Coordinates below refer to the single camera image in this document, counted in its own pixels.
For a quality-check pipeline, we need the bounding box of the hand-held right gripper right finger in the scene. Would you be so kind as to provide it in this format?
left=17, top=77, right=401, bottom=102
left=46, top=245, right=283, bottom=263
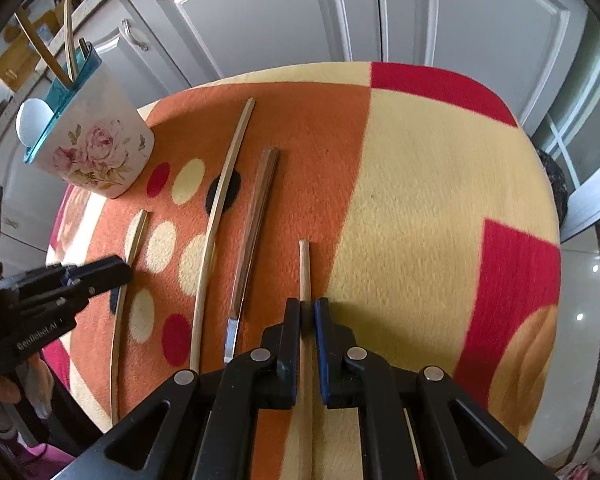
left=314, top=297, right=556, bottom=480

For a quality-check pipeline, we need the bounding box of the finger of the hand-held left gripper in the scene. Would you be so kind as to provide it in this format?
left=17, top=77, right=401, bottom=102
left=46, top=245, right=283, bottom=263
left=10, top=285, right=92, bottom=318
left=60, top=254, right=132, bottom=295

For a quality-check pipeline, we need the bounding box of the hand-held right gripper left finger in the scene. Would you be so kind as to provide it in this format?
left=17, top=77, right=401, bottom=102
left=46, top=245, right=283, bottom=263
left=55, top=297, right=301, bottom=480

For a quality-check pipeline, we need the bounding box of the light wooden chopstick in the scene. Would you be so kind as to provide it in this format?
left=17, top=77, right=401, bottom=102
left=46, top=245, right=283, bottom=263
left=62, top=0, right=77, bottom=83
left=111, top=210, right=148, bottom=423
left=189, top=98, right=256, bottom=373
left=14, top=10, right=71, bottom=86
left=291, top=239, right=315, bottom=480

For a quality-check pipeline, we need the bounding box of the floral utensil holder teal rim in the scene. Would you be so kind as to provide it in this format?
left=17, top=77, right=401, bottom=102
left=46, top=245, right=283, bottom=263
left=22, top=42, right=155, bottom=200

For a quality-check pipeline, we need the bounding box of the person's left hand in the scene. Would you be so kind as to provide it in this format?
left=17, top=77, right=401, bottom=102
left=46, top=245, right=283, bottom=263
left=0, top=357, right=56, bottom=421

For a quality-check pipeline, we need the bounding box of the white cabinet door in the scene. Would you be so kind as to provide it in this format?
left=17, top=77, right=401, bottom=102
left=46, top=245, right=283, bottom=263
left=375, top=0, right=588, bottom=126
left=157, top=0, right=381, bottom=81
left=0, top=125, right=68, bottom=271
left=72, top=0, right=191, bottom=106

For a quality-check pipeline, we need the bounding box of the pink cloth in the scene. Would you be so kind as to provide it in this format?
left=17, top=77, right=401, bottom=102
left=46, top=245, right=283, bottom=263
left=22, top=445, right=77, bottom=467

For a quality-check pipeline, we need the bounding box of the orange red printed blanket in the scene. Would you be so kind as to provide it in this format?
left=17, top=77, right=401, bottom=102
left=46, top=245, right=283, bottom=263
left=45, top=61, right=563, bottom=480

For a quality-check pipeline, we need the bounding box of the wooden cutting board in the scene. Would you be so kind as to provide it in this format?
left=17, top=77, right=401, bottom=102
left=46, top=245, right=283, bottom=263
left=0, top=10, right=61, bottom=93

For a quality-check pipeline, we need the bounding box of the dark speckled object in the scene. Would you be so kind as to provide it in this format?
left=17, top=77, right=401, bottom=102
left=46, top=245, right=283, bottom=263
left=534, top=149, right=572, bottom=223

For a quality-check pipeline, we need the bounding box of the white framed glass door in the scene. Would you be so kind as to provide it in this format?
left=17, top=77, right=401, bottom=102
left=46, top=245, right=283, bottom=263
left=527, top=10, right=600, bottom=241

